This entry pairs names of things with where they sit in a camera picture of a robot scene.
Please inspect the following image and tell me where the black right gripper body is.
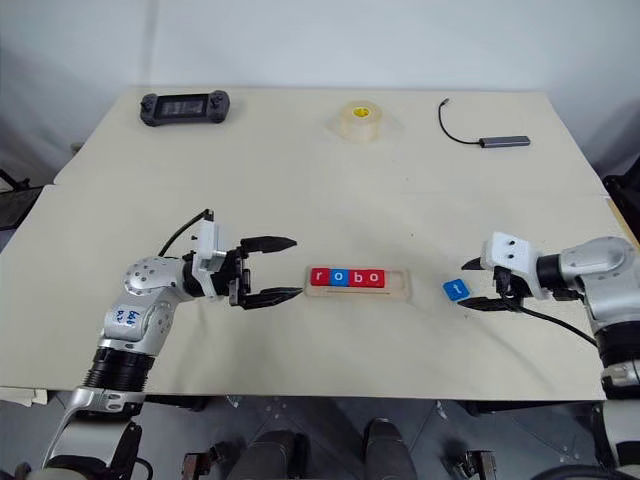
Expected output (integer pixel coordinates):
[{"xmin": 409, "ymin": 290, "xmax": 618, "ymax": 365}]
[{"xmin": 492, "ymin": 267, "xmax": 532, "ymax": 312}]

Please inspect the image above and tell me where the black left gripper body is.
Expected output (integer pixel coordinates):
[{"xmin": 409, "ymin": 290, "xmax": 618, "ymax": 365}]
[{"xmin": 212, "ymin": 246, "xmax": 254, "ymax": 308}]

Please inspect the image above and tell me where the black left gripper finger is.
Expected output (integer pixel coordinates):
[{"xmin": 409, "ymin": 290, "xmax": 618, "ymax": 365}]
[
  {"xmin": 239, "ymin": 234, "xmax": 299, "ymax": 259},
  {"xmin": 239, "ymin": 285, "xmax": 305, "ymax": 311}
]

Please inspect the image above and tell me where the blue letter t block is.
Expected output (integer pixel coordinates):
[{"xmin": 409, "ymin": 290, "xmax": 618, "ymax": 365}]
[{"xmin": 442, "ymin": 279, "xmax": 472, "ymax": 304}]

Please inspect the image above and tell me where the wooden letter tray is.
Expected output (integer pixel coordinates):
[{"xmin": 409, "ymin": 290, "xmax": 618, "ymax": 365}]
[{"xmin": 304, "ymin": 265, "xmax": 413, "ymax": 303}]

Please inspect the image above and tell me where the clear packing tape roll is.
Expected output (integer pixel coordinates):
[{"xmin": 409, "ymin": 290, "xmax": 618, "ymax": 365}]
[{"xmin": 339, "ymin": 99, "xmax": 386, "ymax": 145}]

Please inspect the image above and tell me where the dark rounded shape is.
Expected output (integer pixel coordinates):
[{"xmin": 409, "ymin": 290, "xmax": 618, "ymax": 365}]
[
  {"xmin": 362, "ymin": 416, "xmax": 419, "ymax": 480},
  {"xmin": 247, "ymin": 429, "xmax": 308, "ymax": 480}
]

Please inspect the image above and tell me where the dark grey handheld game console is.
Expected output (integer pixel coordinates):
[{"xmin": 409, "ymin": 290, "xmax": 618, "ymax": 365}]
[{"xmin": 138, "ymin": 89, "xmax": 233, "ymax": 128}]

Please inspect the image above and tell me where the rusty caster wheel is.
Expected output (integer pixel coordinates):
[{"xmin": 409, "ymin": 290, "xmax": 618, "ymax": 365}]
[
  {"xmin": 451, "ymin": 449, "xmax": 497, "ymax": 480},
  {"xmin": 181, "ymin": 446, "xmax": 222, "ymax": 480}
]

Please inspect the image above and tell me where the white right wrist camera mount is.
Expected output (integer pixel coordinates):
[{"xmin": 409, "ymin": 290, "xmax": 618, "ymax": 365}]
[{"xmin": 480, "ymin": 230, "xmax": 547, "ymax": 301}]

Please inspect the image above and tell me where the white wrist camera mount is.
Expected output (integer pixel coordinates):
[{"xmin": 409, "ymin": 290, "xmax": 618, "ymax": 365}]
[
  {"xmin": 191, "ymin": 219, "xmax": 237, "ymax": 302},
  {"xmin": 480, "ymin": 230, "xmax": 547, "ymax": 301}
]

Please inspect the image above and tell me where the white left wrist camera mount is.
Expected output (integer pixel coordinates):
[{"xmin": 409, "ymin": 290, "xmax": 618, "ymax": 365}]
[{"xmin": 191, "ymin": 219, "xmax": 237, "ymax": 302}]

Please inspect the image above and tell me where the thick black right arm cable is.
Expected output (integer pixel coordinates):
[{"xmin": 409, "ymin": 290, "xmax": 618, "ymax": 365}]
[{"xmin": 514, "ymin": 288, "xmax": 600, "ymax": 348}]

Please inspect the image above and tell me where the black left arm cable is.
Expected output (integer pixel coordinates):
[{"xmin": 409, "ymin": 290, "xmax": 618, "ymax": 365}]
[{"xmin": 158, "ymin": 208, "xmax": 218, "ymax": 258}]

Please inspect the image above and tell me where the grey USB hub with cable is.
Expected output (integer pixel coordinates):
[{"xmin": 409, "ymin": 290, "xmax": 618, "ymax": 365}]
[{"xmin": 438, "ymin": 97, "xmax": 533, "ymax": 151}]

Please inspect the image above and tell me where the black frame beside table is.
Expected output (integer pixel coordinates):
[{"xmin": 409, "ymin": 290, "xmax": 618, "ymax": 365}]
[{"xmin": 601, "ymin": 171, "xmax": 640, "ymax": 207}]

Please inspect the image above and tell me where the black wire rack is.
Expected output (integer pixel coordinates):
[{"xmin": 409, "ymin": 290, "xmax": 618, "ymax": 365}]
[{"xmin": 0, "ymin": 169, "xmax": 47, "ymax": 232}]

